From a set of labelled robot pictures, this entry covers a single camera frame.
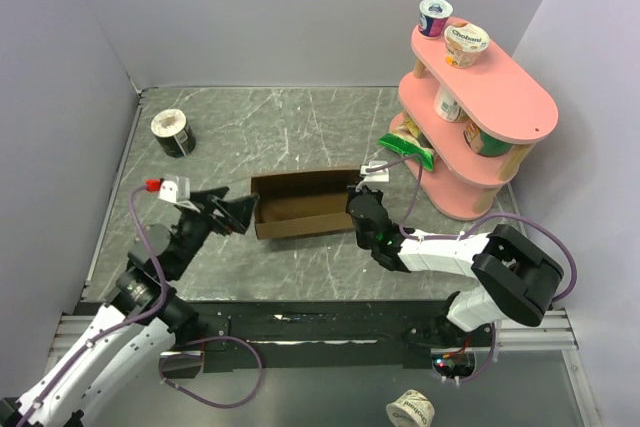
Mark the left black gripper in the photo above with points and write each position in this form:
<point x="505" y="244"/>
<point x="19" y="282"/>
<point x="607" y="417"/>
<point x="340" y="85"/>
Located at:
<point x="236" y="212"/>

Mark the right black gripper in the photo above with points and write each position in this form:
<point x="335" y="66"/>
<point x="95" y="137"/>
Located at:
<point x="364" y="189"/>

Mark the brown cardboard box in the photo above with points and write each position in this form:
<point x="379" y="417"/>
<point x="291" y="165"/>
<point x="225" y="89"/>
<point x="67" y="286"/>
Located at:
<point x="303" y="202"/>

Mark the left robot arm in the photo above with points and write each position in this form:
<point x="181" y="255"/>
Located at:
<point x="142" y="317"/>

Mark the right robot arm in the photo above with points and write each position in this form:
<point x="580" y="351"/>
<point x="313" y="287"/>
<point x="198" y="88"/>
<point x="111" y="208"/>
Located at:
<point x="517" y="280"/>

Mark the green chips bag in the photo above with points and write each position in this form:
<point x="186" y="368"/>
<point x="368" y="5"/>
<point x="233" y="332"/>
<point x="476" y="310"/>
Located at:
<point x="407" y="139"/>

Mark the black-label yogurt cup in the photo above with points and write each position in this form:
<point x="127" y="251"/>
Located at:
<point x="173" y="132"/>

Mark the white cup middle shelf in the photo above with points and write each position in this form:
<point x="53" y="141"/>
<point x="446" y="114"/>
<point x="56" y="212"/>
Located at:
<point x="448" y="108"/>

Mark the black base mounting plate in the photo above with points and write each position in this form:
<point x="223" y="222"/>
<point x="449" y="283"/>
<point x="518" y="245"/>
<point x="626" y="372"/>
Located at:
<point x="291" y="334"/>

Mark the green cup middle shelf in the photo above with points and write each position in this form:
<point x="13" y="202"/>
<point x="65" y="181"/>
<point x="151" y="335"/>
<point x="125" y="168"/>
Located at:
<point x="483" y="144"/>

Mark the pink three-tier shelf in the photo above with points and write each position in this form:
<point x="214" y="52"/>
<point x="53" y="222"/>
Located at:
<point x="499" y="96"/>

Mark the orange Chobani yogurt cup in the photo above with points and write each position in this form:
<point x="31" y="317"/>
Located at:
<point x="464" y="42"/>

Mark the yogurt cup bottom edge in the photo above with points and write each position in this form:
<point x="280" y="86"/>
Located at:
<point x="411" y="409"/>

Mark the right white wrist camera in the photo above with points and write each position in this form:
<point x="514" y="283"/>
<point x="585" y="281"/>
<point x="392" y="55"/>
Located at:
<point x="375" y="172"/>

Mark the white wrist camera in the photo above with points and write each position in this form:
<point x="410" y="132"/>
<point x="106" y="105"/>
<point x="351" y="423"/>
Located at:
<point x="375" y="172"/>
<point x="172" y="189"/>

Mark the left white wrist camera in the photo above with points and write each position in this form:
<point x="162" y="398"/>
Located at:
<point x="172" y="189"/>

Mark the aluminium rail frame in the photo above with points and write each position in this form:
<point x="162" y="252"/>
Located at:
<point x="531" y="377"/>

